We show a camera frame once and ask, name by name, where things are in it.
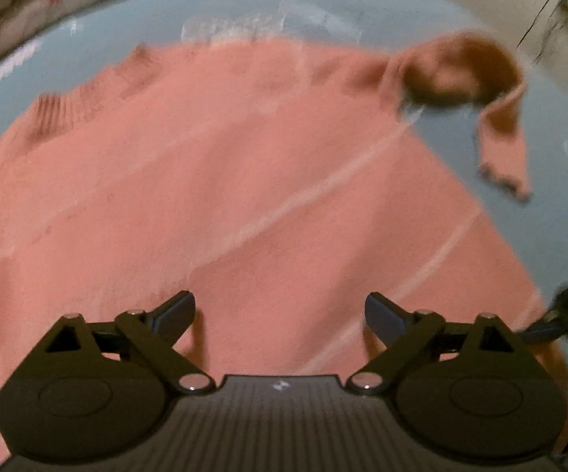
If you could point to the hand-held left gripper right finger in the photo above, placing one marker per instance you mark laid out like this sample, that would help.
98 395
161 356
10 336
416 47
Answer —
384 317

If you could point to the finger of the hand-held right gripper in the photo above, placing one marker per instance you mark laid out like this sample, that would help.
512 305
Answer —
542 333

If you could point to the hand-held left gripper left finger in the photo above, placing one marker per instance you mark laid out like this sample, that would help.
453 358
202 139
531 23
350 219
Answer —
175 314

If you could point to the pink knitted sweater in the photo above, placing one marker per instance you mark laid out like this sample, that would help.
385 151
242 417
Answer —
215 182

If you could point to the folded pink floral quilt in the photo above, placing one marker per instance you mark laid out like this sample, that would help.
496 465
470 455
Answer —
18 10

